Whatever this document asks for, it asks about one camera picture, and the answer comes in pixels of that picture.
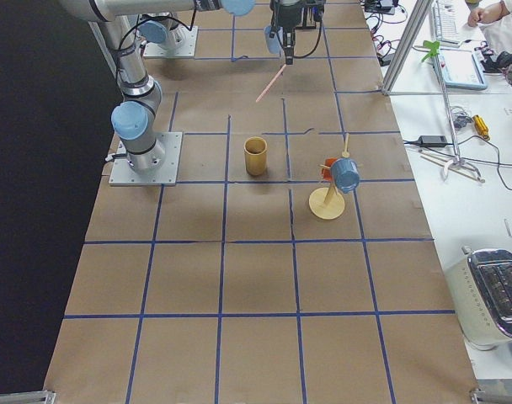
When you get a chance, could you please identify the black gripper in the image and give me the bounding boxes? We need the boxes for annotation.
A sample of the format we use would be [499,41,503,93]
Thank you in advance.
[269,0,302,65]

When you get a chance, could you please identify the pink chopstick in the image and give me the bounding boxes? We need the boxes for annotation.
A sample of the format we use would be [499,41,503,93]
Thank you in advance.
[255,64,287,103]

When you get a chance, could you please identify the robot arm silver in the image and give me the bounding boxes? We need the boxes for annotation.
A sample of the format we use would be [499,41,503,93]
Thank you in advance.
[61,1,255,173]
[138,13,185,51]

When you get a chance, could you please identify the bamboo chopstick holder cup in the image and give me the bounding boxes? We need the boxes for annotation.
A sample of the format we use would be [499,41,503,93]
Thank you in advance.
[243,136,268,176]

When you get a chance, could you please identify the orange red mug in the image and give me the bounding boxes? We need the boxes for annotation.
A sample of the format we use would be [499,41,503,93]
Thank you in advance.
[321,157,338,182]

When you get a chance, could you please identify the blue mug on tree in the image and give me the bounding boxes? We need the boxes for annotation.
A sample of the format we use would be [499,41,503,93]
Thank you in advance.
[331,157,360,194]

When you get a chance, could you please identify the wooden mug tree stand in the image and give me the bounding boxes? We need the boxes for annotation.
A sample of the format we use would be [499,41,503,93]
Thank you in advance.
[308,133,352,220]

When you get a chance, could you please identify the white keyboard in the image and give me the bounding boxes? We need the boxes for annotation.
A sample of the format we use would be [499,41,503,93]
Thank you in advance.
[429,0,461,46]

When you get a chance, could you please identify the black power adapter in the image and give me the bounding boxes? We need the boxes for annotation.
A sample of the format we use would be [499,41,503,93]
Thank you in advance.
[418,136,448,148]

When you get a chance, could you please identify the blue framed tablet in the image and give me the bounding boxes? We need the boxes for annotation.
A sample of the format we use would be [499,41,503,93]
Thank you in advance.
[439,48,488,91]

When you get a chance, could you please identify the yellow screwdriver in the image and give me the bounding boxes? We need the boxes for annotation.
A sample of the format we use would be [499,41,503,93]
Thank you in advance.
[472,114,490,141]

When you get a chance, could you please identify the person in white shirt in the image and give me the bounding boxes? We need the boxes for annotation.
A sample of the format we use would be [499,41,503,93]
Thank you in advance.
[467,0,512,54]

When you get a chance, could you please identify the chrome toaster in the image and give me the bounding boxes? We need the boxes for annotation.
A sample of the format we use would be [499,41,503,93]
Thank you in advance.
[444,248,512,350]

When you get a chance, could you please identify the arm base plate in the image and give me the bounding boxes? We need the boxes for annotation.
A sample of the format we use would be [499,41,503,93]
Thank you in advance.
[141,24,199,59]
[109,132,183,186]

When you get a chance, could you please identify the aluminium frame post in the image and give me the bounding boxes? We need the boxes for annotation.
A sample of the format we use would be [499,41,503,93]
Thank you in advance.
[381,0,432,95]

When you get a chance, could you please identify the green handled grabber tool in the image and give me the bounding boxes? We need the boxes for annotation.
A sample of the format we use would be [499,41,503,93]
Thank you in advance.
[423,40,483,183]

